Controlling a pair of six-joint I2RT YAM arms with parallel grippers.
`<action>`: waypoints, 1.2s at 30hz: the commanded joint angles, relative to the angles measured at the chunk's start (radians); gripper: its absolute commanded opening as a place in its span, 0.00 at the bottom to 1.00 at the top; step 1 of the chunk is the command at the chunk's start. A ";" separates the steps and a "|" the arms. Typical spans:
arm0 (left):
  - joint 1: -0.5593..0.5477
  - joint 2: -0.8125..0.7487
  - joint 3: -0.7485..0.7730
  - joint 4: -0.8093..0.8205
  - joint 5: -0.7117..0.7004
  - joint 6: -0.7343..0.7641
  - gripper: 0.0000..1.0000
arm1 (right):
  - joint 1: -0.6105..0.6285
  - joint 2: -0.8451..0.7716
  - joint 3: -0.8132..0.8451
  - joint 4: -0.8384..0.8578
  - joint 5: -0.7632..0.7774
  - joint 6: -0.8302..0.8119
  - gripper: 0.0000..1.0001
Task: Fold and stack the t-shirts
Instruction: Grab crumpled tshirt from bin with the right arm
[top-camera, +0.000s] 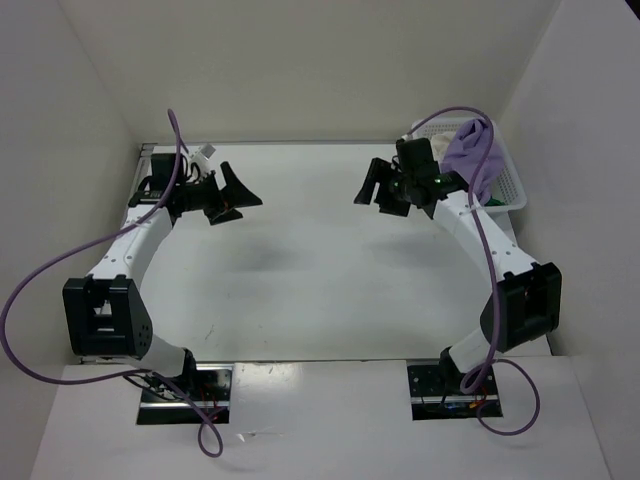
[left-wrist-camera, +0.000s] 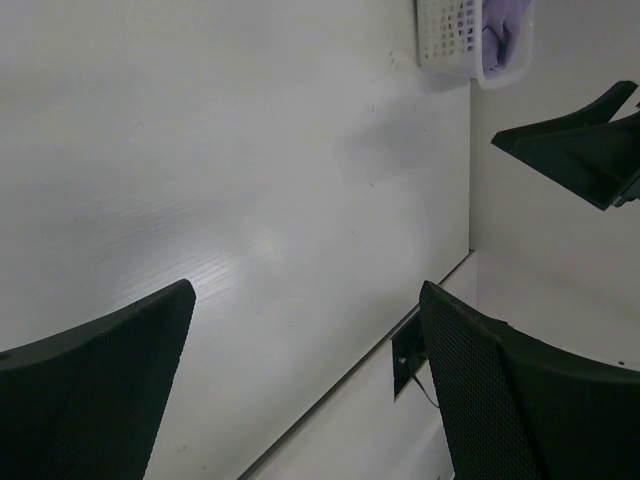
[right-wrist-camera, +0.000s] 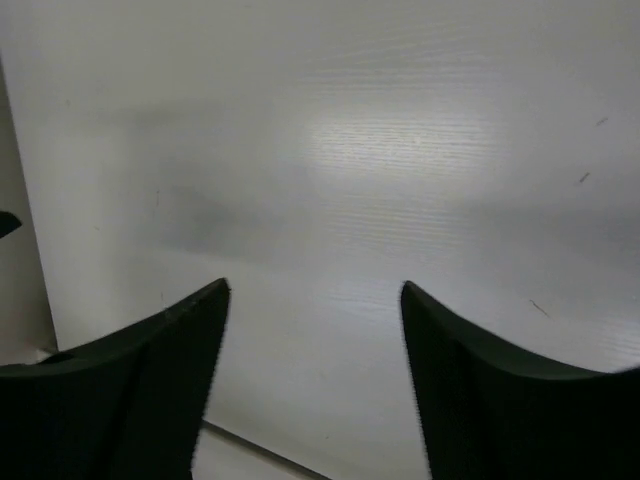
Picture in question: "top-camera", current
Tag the cream white t-shirt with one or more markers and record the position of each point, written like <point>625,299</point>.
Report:
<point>440,143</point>

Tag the purple t-shirt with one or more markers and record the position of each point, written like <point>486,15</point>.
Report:
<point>465,152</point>

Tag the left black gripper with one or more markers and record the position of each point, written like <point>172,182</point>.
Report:
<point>218,197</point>

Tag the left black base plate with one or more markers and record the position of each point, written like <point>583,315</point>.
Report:
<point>160,405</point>

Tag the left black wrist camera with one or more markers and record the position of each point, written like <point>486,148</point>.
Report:
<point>162,167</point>

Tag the green t-shirt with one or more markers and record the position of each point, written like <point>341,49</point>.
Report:
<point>492,202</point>

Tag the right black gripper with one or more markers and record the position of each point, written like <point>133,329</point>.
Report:
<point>388,190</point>

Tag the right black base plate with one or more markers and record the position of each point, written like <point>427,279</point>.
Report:
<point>431,399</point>

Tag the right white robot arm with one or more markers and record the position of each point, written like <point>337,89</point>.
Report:
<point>524,303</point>

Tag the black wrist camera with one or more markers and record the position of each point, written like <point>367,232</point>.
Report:
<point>162,167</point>
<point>415,157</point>

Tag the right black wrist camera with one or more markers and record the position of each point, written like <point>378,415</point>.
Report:
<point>415,157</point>

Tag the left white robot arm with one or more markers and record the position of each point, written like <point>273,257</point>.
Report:
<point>106,315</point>

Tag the white plastic basket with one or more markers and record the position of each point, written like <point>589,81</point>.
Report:
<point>507,187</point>

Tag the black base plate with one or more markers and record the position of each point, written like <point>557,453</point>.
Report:
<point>160,405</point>
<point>431,399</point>

